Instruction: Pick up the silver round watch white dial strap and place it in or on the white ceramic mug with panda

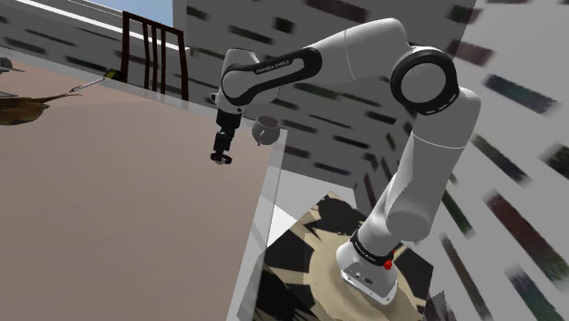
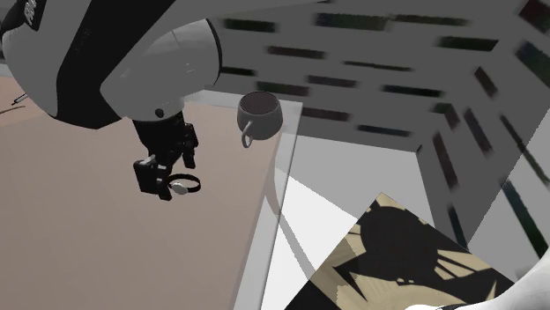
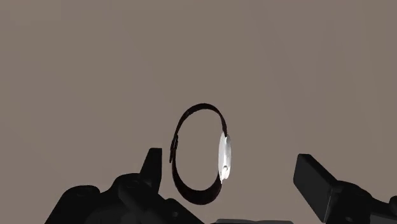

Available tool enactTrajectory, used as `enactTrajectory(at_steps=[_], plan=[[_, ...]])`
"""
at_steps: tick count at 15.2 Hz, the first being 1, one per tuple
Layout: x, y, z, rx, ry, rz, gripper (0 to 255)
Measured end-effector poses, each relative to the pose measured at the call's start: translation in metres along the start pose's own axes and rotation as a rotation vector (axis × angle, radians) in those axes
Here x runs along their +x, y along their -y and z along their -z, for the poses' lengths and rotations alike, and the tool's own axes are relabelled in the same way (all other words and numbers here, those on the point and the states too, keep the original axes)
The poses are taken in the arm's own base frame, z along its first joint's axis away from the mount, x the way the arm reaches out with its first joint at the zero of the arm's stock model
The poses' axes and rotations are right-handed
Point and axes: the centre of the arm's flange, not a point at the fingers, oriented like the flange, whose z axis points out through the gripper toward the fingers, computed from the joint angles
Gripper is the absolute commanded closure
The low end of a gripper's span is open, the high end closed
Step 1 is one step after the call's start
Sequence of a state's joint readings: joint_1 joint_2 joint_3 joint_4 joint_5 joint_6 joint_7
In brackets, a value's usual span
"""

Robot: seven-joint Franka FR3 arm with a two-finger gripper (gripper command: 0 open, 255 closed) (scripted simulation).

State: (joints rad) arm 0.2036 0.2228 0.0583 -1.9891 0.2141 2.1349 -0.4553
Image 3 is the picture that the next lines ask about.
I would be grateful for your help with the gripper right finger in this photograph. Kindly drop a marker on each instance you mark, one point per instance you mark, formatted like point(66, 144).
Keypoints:
point(322, 189)

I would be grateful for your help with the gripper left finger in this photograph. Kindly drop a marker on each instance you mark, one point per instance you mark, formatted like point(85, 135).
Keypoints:
point(136, 195)

